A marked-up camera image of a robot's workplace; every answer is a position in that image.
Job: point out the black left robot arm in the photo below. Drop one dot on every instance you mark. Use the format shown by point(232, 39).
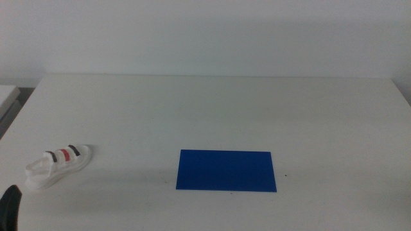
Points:
point(10, 208)

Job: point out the blue rectangular mat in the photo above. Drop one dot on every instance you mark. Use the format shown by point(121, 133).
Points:
point(226, 170)

